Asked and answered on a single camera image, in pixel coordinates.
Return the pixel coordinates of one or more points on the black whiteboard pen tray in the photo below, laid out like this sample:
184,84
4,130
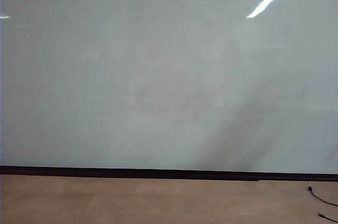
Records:
185,178

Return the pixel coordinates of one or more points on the white whiteboard with black frame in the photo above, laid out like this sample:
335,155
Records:
132,63

